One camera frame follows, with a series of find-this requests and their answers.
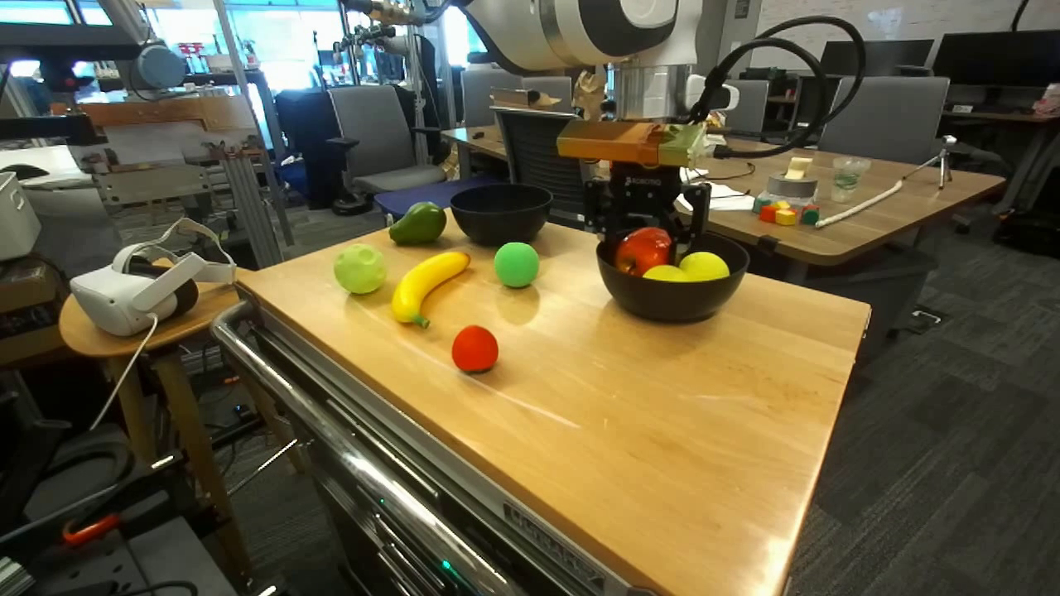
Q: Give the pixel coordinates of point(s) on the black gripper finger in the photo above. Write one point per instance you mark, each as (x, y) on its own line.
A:
(607, 234)
(700, 219)

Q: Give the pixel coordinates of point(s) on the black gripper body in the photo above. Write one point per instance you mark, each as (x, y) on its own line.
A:
(639, 193)

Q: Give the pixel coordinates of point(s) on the red toy apple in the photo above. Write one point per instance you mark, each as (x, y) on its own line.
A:
(642, 251)

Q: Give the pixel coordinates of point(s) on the bright green ball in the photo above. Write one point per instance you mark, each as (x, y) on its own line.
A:
(518, 266)

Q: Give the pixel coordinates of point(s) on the small red ball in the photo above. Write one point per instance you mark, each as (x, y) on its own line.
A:
(473, 349)

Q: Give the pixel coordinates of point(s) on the yellow toy banana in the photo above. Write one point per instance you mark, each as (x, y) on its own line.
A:
(428, 285)

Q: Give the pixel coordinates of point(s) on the dark green toy pear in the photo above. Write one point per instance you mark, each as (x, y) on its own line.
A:
(419, 224)

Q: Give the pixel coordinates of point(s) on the pale green round fruit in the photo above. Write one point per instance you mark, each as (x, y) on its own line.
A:
(363, 270)

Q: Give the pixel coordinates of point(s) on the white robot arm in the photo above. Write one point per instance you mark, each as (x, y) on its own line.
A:
(550, 28)

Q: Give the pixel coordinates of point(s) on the grey arm with blue joint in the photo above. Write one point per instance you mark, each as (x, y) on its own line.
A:
(161, 63)

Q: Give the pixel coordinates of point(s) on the black bowl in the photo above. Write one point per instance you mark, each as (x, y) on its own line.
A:
(500, 219)
(673, 298)

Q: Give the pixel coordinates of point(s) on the white paper sheets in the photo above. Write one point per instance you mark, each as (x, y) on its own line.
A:
(733, 200)

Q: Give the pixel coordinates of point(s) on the yellow ball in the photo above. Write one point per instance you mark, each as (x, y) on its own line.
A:
(706, 266)

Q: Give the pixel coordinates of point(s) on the red toy block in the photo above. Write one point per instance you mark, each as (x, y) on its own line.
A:
(765, 214)

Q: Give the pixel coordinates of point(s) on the yellow toy block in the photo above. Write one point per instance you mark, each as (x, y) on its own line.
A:
(785, 214)

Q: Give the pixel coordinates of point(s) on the clear plastic container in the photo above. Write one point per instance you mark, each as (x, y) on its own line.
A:
(797, 188)

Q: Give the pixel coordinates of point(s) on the green toy block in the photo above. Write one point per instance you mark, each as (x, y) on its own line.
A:
(809, 218)

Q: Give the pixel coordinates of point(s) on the black mesh office chair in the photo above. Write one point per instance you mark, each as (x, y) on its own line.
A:
(531, 151)

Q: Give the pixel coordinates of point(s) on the grey office chair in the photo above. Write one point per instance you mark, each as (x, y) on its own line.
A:
(897, 117)
(752, 103)

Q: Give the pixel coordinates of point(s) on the clear plastic cup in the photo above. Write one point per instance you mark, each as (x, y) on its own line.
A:
(852, 174)

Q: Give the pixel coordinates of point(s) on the white plastic rod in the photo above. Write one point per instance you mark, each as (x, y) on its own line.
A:
(872, 202)

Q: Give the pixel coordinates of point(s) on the white cart with wooden top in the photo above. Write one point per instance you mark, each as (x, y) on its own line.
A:
(662, 442)

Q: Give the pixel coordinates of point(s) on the wooden office desk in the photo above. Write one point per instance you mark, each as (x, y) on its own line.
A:
(916, 200)

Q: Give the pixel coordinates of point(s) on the small silver tripod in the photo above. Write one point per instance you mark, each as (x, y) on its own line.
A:
(949, 159)

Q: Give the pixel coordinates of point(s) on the black computer monitor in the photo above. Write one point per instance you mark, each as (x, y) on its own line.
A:
(896, 55)
(998, 55)

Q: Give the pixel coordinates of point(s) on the grey chair with blue seat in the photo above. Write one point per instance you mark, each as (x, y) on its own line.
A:
(369, 126)

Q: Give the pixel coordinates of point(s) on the round wooden stool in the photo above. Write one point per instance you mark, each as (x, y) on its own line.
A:
(215, 303)

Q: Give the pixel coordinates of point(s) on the white VR headset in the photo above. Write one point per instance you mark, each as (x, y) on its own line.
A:
(121, 298)

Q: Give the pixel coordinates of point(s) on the tan wooden camera mount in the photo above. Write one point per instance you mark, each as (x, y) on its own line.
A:
(618, 143)

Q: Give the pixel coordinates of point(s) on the aluminium frame stand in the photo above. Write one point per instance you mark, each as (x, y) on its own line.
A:
(252, 202)

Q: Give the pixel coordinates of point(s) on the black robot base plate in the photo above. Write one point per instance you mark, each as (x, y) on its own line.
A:
(178, 565)

